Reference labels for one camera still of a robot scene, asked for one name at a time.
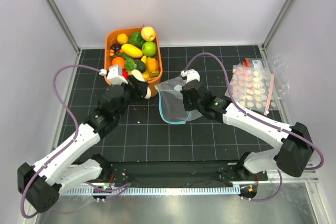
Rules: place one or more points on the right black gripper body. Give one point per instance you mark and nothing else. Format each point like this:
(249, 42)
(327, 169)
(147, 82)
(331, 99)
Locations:
(189, 105)

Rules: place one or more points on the green bell pepper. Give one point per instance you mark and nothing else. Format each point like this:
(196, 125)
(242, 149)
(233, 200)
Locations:
(136, 39)

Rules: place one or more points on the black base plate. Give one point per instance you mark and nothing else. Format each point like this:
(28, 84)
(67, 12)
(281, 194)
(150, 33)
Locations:
(177, 174)

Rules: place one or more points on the black grid mat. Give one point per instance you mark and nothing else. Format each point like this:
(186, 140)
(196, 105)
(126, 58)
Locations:
(142, 135)

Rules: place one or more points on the yellow lemon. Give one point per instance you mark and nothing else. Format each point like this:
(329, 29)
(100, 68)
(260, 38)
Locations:
(122, 39)

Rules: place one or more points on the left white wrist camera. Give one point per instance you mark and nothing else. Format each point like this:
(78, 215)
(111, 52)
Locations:
(113, 75)

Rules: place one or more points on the orange plastic bin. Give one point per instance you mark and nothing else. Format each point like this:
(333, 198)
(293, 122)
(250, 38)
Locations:
(112, 39)

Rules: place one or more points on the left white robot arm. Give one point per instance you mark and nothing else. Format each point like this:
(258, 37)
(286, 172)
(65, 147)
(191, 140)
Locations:
(41, 183)

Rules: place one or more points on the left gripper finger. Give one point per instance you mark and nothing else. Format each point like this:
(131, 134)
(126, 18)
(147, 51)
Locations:
(133, 81)
(142, 89)

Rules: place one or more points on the yellow mango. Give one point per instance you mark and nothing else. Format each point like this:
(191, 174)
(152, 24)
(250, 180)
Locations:
(132, 50)

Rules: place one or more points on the red tomato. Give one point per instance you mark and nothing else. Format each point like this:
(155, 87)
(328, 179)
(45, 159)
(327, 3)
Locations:
(125, 74)

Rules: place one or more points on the dark green avocado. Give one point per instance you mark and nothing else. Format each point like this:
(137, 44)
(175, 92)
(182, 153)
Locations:
(140, 66)

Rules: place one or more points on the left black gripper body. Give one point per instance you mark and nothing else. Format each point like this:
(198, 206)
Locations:
(130, 93)

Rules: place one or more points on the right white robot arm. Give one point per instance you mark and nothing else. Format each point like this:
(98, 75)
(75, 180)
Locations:
(291, 144)

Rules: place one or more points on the orange bell pepper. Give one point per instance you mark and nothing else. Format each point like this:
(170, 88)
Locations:
(152, 65)

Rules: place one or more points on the clear blue zip bag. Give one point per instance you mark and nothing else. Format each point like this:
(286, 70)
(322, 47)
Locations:
(171, 107)

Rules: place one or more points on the orange tangerine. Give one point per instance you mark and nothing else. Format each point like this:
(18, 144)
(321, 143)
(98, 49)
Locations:
(118, 61)

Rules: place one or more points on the slotted cable duct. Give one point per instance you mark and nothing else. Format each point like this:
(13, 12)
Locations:
(87, 190)

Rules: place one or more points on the yellow banana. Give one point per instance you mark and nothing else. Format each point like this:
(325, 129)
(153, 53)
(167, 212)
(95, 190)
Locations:
(144, 59)

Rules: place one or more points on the green apple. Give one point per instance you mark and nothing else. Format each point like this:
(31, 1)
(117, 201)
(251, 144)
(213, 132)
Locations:
(149, 49)

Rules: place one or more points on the bag of pink sliced food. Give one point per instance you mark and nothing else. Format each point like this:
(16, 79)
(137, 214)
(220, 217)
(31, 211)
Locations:
(252, 86)

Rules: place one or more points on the white radish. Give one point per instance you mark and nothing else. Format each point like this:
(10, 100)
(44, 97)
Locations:
(139, 76)

